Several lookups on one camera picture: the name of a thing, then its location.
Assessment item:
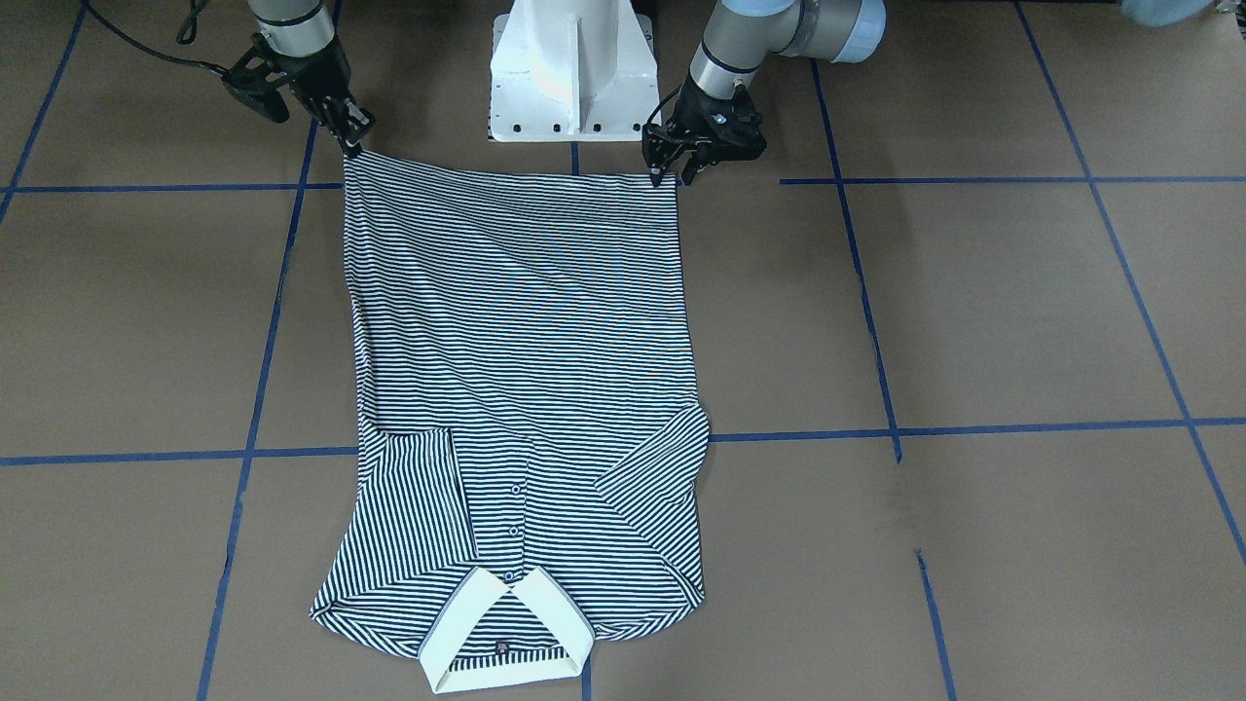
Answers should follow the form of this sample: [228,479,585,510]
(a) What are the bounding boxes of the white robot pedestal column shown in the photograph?
[487,1,660,143]

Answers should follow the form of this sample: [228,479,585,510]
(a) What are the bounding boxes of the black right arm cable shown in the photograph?
[82,0,235,77]

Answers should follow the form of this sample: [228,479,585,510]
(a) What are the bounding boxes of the blue white striped polo shirt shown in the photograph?
[309,152,711,695]

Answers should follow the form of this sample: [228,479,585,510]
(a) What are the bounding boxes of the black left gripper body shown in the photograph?
[662,77,768,163]

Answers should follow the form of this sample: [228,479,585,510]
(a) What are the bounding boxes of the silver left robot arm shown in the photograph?
[640,1,887,187]

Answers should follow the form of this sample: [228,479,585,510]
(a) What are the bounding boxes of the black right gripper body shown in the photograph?
[283,37,353,120]

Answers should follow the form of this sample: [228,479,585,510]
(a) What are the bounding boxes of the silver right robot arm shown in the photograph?
[248,1,375,159]

